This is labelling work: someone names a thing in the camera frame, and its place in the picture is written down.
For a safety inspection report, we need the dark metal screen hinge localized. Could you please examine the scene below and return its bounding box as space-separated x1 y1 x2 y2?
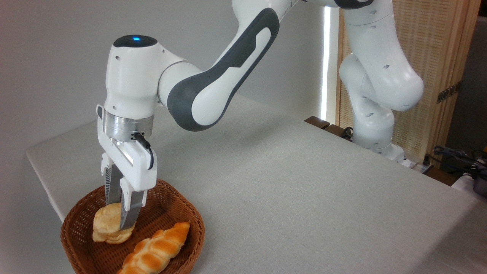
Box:
436 81 462 104

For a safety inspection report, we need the dark wooden block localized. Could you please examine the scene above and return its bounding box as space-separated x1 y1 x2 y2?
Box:
323 124 353 142
304 116 331 130

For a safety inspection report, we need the bundle of dark cables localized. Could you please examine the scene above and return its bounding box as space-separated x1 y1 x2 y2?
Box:
433 145 487 180

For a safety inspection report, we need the white power strip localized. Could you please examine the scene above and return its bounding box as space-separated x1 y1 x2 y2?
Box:
403 157 434 175

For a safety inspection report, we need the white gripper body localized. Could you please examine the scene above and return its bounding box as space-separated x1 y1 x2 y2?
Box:
96 105 158 191

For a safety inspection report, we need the braided golden bread loaf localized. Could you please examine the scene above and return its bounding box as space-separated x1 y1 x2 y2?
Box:
116 222 190 274

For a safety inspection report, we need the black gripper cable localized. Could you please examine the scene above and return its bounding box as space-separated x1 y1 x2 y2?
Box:
133 132 155 170

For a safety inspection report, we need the round pale biscuit bread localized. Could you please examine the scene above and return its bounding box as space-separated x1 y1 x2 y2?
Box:
92 202 136 244

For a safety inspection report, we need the wooden rattan folding screen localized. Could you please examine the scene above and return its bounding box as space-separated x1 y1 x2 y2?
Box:
336 0 482 168

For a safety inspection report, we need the brown wicker basket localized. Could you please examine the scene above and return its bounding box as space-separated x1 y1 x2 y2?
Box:
60 179 205 274

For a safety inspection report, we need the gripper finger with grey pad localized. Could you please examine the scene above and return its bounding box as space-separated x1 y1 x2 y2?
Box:
100 152 123 206
119 178 147 231

